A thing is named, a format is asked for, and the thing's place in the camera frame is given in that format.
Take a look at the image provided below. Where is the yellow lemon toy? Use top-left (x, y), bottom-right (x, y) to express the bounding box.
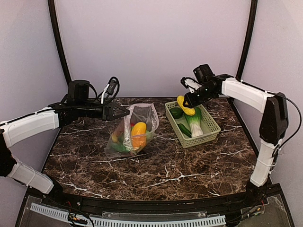
top-left (111, 133), bottom-right (120, 143)

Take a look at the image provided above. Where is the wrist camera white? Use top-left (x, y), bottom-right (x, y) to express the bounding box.
top-left (97, 76), bottom-right (120, 104)
top-left (180, 77), bottom-right (201, 93)

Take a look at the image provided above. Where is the left black frame post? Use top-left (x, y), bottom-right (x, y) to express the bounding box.
top-left (47, 0), bottom-right (72, 85)

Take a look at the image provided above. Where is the black front rail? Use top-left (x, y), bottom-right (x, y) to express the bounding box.
top-left (42, 182), bottom-right (272, 216)

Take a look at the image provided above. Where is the bok choy toy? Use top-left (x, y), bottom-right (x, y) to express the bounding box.
top-left (185, 107), bottom-right (204, 138)

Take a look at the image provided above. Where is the pale green plastic basket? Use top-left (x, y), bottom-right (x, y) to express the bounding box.
top-left (165, 101), bottom-right (221, 148)

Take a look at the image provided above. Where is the black frame post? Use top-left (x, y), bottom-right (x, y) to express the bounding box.
top-left (236, 0), bottom-right (258, 81)
top-left (47, 0), bottom-right (72, 85)

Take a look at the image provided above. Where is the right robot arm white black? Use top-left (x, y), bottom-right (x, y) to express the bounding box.
top-left (180, 64), bottom-right (291, 206)

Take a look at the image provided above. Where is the white slotted cable duct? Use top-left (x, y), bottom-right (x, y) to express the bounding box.
top-left (30, 203), bottom-right (226, 227)

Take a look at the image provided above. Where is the right black frame post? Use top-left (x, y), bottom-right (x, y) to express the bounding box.
top-left (236, 0), bottom-right (258, 81)

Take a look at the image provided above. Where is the clear zip top bag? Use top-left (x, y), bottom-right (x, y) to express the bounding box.
top-left (104, 103), bottom-right (159, 158)

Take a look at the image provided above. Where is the light green bitter gourd toy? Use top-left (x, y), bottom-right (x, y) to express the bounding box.
top-left (145, 130), bottom-right (154, 141)

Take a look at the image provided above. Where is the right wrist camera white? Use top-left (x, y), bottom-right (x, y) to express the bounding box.
top-left (180, 77), bottom-right (201, 93)

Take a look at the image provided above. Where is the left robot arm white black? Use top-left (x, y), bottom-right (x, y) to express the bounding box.
top-left (0, 77), bottom-right (130, 194)

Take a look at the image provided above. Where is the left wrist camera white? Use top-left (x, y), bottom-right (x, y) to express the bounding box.
top-left (97, 76), bottom-right (120, 104)

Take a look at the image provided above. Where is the yellow corn toy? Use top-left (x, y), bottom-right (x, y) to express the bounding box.
top-left (177, 96), bottom-right (196, 116)

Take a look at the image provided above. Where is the dark green small cucumber toy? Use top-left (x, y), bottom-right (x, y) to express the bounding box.
top-left (178, 123), bottom-right (191, 138)

